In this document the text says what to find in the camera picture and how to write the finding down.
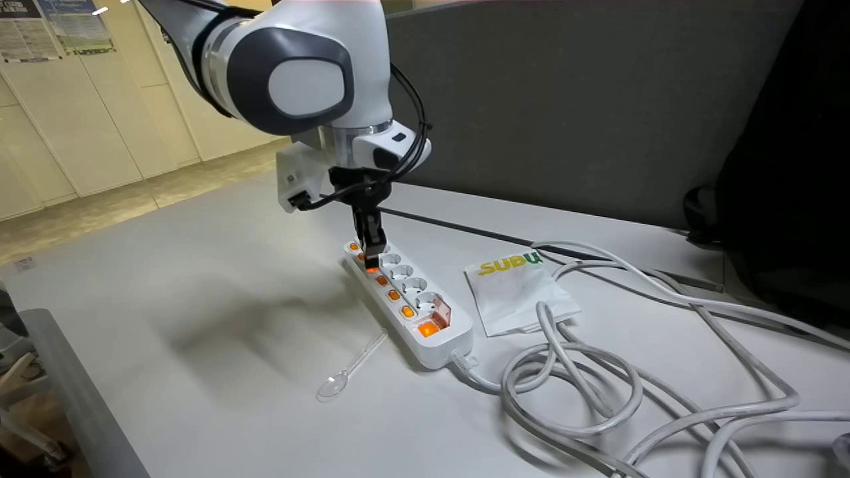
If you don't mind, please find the white power strip cable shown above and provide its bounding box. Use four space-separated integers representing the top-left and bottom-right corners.
448 235 850 478

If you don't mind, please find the brown wooden furniture piece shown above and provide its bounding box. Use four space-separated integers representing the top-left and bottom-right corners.
0 286 83 478

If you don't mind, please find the clear plastic spoon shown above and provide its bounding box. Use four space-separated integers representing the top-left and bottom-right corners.
314 328 391 407

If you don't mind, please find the grey partition panel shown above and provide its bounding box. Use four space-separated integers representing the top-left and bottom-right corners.
383 0 807 231

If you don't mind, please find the white Subway napkin packet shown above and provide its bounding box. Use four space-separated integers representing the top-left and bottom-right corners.
463 249 582 340

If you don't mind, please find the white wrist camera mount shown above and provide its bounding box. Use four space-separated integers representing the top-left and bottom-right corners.
273 144 342 213

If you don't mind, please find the white multi-switch power strip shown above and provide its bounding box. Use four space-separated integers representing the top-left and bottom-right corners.
342 235 476 371

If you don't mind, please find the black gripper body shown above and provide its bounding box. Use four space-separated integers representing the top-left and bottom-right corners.
329 166 394 207

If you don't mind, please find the white paper wall poster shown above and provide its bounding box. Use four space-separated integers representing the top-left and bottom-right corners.
0 0 63 63
38 0 116 57

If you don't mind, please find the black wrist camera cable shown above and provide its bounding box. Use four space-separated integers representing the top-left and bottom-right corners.
286 63 430 213

